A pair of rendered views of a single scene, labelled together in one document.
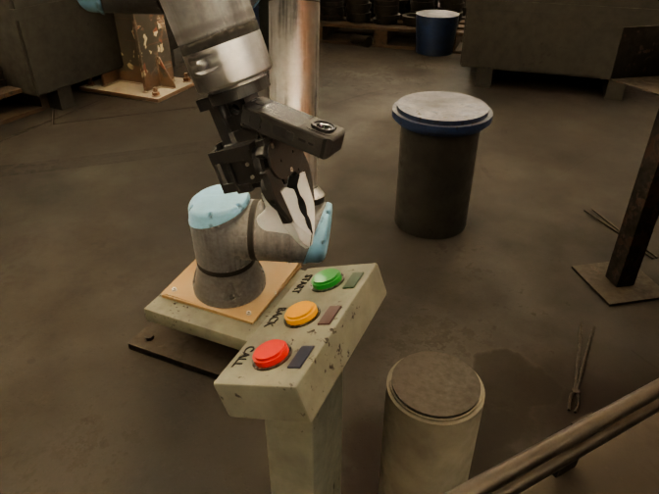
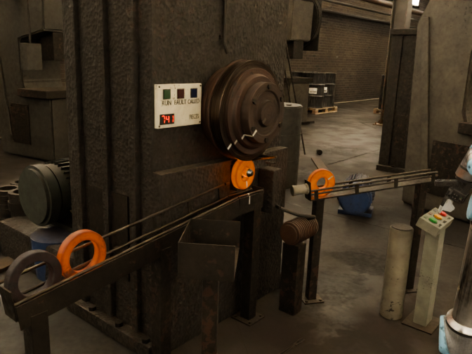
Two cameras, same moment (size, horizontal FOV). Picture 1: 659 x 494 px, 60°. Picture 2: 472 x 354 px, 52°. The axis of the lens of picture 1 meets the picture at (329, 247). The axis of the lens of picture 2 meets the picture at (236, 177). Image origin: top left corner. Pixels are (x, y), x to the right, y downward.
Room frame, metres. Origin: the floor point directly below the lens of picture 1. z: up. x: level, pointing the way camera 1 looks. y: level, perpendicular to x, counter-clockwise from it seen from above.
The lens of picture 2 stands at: (3.06, -0.35, 1.36)
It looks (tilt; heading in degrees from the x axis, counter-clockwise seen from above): 14 degrees down; 195
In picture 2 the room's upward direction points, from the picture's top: 2 degrees clockwise
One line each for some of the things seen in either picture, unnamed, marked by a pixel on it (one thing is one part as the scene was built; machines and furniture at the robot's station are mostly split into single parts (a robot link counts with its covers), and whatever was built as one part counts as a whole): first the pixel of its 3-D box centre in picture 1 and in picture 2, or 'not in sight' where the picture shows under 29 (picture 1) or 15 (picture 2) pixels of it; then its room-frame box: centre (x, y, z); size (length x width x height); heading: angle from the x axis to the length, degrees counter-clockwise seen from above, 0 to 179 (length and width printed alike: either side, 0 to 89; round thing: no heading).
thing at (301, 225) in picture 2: not in sight; (296, 263); (0.61, -0.66, 0.27); 0.22 x 0.13 x 0.53; 156
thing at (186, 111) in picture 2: not in sight; (178, 105); (1.13, -1.15, 1.15); 0.26 x 0.02 x 0.18; 156
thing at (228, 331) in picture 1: (230, 295); not in sight; (1.22, 0.26, 0.10); 0.32 x 0.32 x 0.04; 66
